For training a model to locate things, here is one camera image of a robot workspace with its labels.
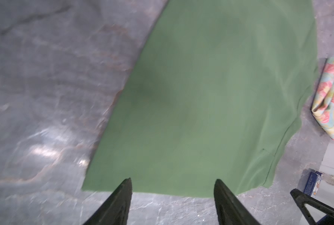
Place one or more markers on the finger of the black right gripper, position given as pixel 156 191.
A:
pixel 301 200

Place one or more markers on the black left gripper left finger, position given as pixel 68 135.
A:
pixel 115 210

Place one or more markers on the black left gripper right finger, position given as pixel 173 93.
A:
pixel 230 210

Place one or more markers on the floral pastel skirt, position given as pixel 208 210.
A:
pixel 323 103

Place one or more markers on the dark green skirt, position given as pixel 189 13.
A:
pixel 216 93

